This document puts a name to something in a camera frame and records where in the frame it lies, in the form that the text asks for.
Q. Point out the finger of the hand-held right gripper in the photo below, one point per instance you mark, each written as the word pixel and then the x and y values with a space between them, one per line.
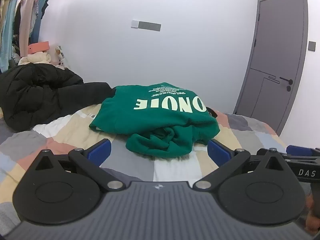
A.
pixel 298 150

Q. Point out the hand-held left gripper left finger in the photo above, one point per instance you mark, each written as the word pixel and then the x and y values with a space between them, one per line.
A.
pixel 101 150

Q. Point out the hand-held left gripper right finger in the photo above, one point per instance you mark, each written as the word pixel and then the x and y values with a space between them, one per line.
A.
pixel 218 152

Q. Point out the green printed sweatshirt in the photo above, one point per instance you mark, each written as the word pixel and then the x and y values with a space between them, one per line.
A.
pixel 150 115

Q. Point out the row of hanging clothes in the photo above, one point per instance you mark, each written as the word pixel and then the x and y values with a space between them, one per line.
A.
pixel 17 17

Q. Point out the person's right hand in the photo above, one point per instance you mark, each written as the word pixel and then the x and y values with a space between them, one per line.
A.
pixel 313 212

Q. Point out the black garment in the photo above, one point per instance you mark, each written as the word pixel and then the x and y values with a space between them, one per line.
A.
pixel 212 112

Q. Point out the patchwork bed sheet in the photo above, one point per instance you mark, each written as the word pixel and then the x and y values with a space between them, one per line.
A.
pixel 62 132

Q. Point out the black puffer jacket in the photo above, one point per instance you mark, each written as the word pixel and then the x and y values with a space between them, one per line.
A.
pixel 37 92

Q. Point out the printed plastic bag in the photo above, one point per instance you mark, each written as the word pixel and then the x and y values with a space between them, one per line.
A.
pixel 60 56

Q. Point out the grey door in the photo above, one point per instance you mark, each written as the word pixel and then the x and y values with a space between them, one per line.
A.
pixel 277 42

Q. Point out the cream cloth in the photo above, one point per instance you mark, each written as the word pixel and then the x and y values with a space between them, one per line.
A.
pixel 35 58

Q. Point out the orange box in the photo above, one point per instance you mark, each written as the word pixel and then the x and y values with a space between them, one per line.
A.
pixel 38 47

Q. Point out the small grey wall switch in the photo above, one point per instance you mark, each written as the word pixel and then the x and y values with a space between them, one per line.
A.
pixel 311 46

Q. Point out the grey white wall switch panel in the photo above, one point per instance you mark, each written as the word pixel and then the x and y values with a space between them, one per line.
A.
pixel 147 25

